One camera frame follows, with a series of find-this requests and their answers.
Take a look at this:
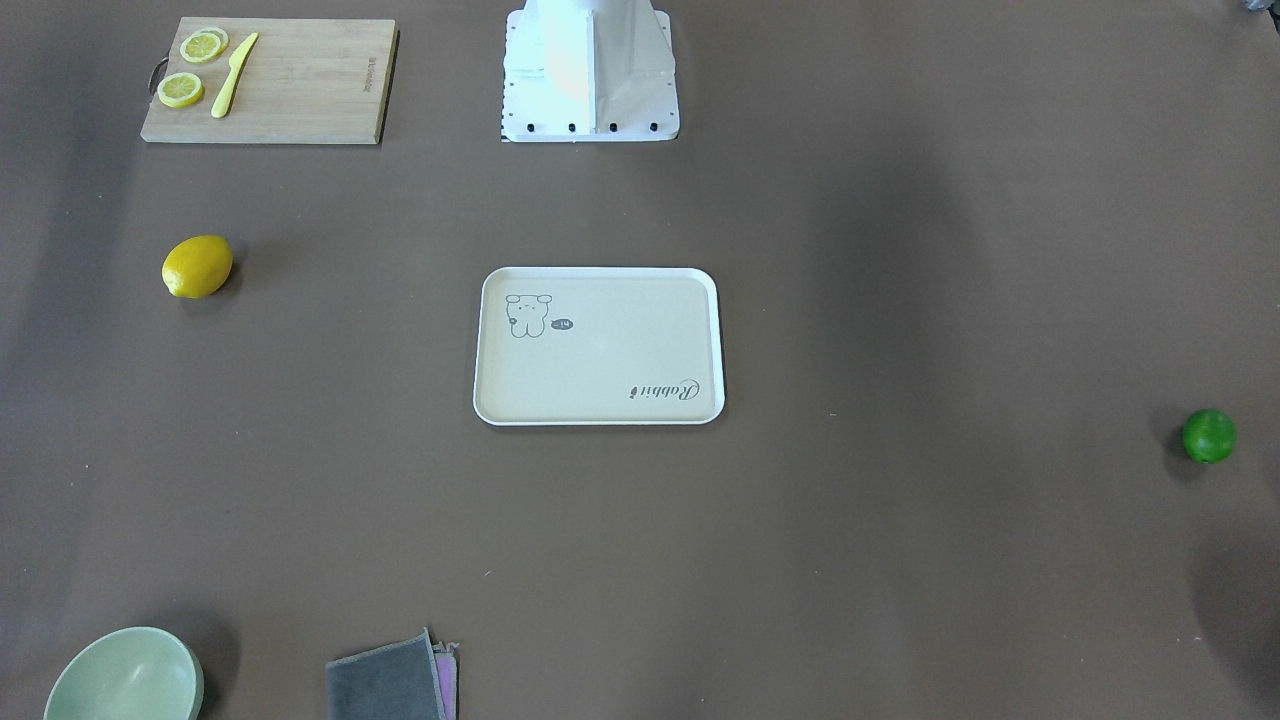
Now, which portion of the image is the yellow lemon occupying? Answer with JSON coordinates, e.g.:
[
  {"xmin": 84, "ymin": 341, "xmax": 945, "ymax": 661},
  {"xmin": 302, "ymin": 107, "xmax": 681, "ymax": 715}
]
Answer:
[{"xmin": 161, "ymin": 234, "xmax": 234, "ymax": 299}]

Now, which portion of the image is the green lime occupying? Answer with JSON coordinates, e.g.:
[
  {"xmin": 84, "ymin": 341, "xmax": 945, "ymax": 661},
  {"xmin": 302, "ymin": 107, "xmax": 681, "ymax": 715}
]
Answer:
[{"xmin": 1181, "ymin": 407, "xmax": 1238, "ymax": 464}]

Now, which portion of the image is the cream rabbit tray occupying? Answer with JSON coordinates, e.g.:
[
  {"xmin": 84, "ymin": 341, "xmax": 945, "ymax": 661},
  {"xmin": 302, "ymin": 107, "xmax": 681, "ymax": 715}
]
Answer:
[{"xmin": 474, "ymin": 266, "xmax": 724, "ymax": 427}]

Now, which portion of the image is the pink folded cloth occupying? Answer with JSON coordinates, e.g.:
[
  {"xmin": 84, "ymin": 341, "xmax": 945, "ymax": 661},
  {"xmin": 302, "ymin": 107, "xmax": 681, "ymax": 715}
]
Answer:
[{"xmin": 431, "ymin": 643, "xmax": 460, "ymax": 720}]

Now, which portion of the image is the grey folded cloth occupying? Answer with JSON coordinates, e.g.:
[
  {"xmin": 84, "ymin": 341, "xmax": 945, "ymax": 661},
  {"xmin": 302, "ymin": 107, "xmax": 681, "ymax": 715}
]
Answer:
[{"xmin": 325, "ymin": 629, "xmax": 444, "ymax": 719}]

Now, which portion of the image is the yellow plastic knife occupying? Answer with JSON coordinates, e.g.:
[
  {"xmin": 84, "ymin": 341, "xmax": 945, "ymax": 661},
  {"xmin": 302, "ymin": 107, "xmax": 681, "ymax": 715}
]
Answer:
[{"xmin": 210, "ymin": 32, "xmax": 260, "ymax": 119}]

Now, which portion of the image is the bamboo cutting board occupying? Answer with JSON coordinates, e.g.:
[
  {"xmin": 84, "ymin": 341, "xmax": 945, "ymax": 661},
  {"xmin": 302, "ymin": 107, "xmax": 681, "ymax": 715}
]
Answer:
[{"xmin": 140, "ymin": 15, "xmax": 399, "ymax": 145}]

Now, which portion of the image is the lower lemon slice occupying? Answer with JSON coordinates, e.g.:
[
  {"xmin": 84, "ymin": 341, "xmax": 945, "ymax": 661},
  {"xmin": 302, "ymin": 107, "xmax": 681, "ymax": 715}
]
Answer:
[{"xmin": 154, "ymin": 72, "xmax": 205, "ymax": 109}]

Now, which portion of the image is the lemon slice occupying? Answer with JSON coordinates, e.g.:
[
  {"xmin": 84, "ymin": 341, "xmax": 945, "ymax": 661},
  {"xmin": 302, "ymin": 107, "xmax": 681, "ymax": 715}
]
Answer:
[
  {"xmin": 154, "ymin": 72, "xmax": 205, "ymax": 109},
  {"xmin": 179, "ymin": 26, "xmax": 229, "ymax": 64}
]

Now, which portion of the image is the upper lemon slice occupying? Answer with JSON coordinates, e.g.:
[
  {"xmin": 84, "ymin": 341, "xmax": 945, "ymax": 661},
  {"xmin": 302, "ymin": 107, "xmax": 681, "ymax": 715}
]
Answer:
[{"xmin": 179, "ymin": 26, "xmax": 229, "ymax": 64}]

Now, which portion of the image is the light green bowl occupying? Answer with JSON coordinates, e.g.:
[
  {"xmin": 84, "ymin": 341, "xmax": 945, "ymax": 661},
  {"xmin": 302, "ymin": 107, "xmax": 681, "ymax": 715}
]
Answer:
[{"xmin": 44, "ymin": 626, "xmax": 205, "ymax": 719}]

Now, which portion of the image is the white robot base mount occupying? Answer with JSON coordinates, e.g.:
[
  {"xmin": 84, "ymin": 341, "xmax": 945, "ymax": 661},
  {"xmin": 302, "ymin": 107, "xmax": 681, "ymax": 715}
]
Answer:
[{"xmin": 500, "ymin": 1, "xmax": 681, "ymax": 143}]

